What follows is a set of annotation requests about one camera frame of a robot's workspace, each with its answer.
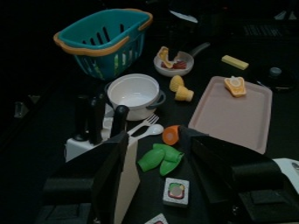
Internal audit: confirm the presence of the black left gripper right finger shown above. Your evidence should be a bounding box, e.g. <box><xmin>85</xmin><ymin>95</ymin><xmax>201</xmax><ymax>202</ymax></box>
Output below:
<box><xmin>177</xmin><ymin>125</ymin><xmax>299</xmax><ymax>224</ymax></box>

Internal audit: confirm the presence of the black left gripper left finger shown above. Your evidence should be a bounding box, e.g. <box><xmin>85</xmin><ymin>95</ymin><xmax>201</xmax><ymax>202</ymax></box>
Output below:
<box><xmin>33</xmin><ymin>130</ymin><xmax>130</xmax><ymax>224</ymax></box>

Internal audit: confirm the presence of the orange pepper half toy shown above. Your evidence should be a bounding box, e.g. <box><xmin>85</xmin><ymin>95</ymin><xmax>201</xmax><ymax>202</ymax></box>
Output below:
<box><xmin>154</xmin><ymin>45</ymin><xmax>176</xmax><ymax>69</ymax></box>

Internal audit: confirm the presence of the white rounded plate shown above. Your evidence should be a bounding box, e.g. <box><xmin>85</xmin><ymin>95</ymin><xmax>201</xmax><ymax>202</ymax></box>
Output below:
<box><xmin>271</xmin><ymin>157</ymin><xmax>299</xmax><ymax>196</ymax></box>

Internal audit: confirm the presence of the yellow toy squash piece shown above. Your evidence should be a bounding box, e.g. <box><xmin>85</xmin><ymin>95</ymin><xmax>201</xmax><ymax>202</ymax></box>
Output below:
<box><xmin>172</xmin><ymin>85</ymin><xmax>195</xmax><ymax>102</ymax></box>
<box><xmin>168</xmin><ymin>74</ymin><xmax>185</xmax><ymax>93</ymax></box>

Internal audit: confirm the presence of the orange squash half toy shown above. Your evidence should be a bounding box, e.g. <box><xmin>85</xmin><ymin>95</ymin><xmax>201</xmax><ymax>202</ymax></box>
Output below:
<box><xmin>223</xmin><ymin>75</ymin><xmax>248</xmax><ymax>98</ymax></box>

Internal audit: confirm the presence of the white knife block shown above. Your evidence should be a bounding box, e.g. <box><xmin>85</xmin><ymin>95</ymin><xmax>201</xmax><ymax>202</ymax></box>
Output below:
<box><xmin>62</xmin><ymin>102</ymin><xmax>117</xmax><ymax>163</ymax></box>

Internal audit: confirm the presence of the red toy food slice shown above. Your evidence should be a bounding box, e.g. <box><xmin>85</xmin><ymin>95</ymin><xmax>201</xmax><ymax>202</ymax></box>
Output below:
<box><xmin>160</xmin><ymin>59</ymin><xmax>189</xmax><ymax>70</ymax></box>

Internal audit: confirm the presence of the yellow butter stick toy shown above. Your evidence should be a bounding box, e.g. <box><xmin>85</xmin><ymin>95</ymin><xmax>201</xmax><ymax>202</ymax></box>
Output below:
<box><xmin>220</xmin><ymin>54</ymin><xmax>249</xmax><ymax>71</ymax></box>

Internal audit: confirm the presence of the green pea pod toy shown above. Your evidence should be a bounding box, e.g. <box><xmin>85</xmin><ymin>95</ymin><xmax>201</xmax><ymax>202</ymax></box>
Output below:
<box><xmin>136</xmin><ymin>143</ymin><xmax>184</xmax><ymax>177</ymax></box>

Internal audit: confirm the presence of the pink rectangular tray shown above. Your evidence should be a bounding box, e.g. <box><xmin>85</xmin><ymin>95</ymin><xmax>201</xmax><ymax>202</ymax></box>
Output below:
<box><xmin>187</xmin><ymin>75</ymin><xmax>273</xmax><ymax>155</ymax></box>

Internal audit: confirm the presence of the orange carrot piece toy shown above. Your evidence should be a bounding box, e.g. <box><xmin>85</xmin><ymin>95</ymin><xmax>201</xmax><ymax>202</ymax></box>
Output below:
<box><xmin>161</xmin><ymin>124</ymin><xmax>181</xmax><ymax>146</ymax></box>

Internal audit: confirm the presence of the teal basket with orange rim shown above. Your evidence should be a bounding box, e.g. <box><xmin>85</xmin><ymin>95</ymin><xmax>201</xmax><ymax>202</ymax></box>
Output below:
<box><xmin>52</xmin><ymin>8</ymin><xmax>154</xmax><ymax>81</ymax></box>

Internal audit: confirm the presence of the white toy spoon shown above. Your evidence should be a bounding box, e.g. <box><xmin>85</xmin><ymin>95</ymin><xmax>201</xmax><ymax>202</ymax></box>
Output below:
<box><xmin>126</xmin><ymin>123</ymin><xmax>165</xmax><ymax>146</ymax></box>

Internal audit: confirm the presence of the dark slatted background gear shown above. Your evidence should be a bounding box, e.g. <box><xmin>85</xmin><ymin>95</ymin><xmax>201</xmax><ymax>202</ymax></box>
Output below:
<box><xmin>241</xmin><ymin>24</ymin><xmax>285</xmax><ymax>38</ymax></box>

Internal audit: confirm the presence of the white toy fork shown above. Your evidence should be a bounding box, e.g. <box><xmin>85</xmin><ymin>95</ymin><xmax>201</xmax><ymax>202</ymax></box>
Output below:
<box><xmin>125</xmin><ymin>113</ymin><xmax>160</xmax><ymax>137</ymax></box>

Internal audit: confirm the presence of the small grey capped bottle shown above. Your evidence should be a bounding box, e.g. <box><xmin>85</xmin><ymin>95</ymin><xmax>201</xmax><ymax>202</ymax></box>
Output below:
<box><xmin>267</xmin><ymin>66</ymin><xmax>284</xmax><ymax>79</ymax></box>

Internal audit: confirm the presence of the small white pan grey handle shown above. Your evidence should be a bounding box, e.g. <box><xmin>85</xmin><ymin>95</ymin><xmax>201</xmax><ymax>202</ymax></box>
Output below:
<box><xmin>153</xmin><ymin>41</ymin><xmax>211</xmax><ymax>78</ymax></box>

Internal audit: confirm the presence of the black handled toy knife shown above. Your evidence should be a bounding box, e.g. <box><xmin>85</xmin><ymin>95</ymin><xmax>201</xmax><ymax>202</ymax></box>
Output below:
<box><xmin>109</xmin><ymin>104</ymin><xmax>130</xmax><ymax>138</ymax></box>
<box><xmin>88</xmin><ymin>92</ymin><xmax>108</xmax><ymax>146</ymax></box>

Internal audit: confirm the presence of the white pot with grey handles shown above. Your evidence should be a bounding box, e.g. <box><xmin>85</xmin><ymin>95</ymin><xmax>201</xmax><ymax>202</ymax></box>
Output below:
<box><xmin>104</xmin><ymin>73</ymin><xmax>166</xmax><ymax>122</ymax></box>

